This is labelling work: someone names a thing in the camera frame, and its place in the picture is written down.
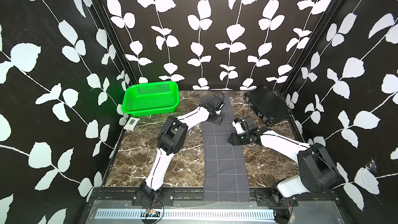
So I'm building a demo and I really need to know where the black tablet device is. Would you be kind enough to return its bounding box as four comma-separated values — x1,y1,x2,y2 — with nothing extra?
243,86,293,125

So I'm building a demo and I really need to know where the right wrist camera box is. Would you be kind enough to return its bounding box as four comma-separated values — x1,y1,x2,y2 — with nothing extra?
232,120,246,135

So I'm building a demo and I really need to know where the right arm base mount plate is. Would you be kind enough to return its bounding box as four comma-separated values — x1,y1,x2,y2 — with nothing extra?
254,188,298,208

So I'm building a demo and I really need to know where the green plastic basket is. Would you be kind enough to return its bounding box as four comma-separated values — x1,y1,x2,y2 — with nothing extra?
121,82,180,117

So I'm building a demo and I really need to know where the white perforated rail strip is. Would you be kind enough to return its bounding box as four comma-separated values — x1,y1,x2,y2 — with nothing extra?
94,208,275,222

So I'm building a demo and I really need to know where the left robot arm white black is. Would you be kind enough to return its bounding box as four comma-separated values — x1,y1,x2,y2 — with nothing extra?
138,96,224,205

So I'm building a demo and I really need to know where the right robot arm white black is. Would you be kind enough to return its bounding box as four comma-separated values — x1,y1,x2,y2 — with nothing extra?
228,117,340,205

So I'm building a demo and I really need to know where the small circuit board with wires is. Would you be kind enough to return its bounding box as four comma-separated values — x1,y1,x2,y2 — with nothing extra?
142,209,162,219

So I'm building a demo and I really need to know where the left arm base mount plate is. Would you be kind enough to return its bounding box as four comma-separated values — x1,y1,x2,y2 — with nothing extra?
131,188,175,207

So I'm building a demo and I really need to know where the small white thermometer display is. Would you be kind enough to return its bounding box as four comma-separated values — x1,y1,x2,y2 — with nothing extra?
123,117,140,131

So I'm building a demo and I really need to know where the dark grey grid pillowcase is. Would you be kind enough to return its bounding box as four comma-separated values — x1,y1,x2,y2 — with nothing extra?
201,95,250,202

